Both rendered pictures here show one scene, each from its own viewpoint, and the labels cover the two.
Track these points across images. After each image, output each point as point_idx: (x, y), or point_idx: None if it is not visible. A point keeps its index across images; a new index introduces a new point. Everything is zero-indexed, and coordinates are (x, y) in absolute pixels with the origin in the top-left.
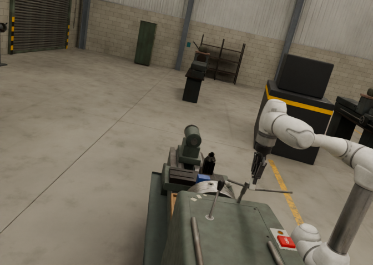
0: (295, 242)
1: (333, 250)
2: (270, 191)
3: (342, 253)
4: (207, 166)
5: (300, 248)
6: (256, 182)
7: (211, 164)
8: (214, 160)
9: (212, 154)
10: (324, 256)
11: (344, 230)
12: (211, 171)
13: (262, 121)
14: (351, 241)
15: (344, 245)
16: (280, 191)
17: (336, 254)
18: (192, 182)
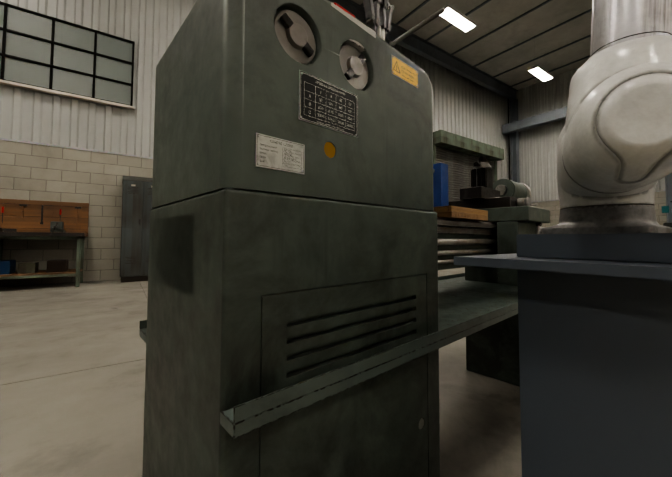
0: (557, 154)
1: (595, 53)
2: (403, 35)
3: (626, 37)
4: (474, 176)
5: (560, 151)
6: (379, 34)
7: (480, 172)
8: (485, 164)
9: (481, 157)
10: (570, 85)
11: None
12: (482, 183)
13: None
14: None
15: (621, 9)
16: (420, 22)
17: (598, 52)
18: (451, 204)
